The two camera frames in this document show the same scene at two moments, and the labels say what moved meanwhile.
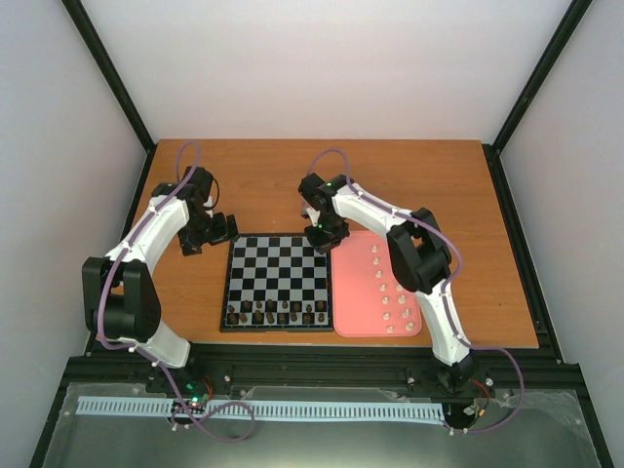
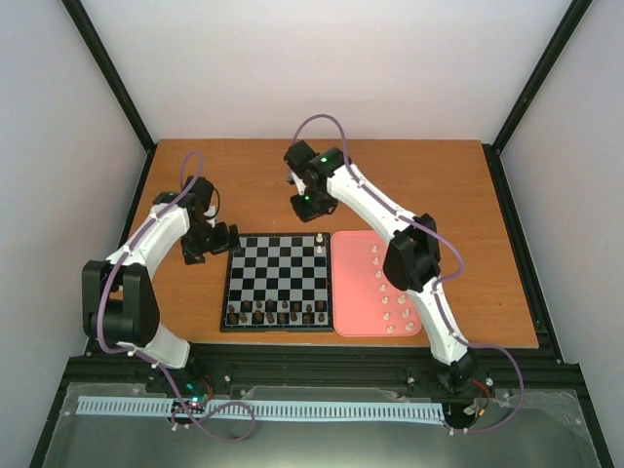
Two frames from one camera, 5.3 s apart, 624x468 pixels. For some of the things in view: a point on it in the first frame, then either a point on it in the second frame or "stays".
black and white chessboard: x=276 y=283 stays
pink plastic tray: x=370 y=298 stays
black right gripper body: x=330 y=231 -> x=315 y=205
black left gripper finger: x=232 y=226 -> x=234 y=236
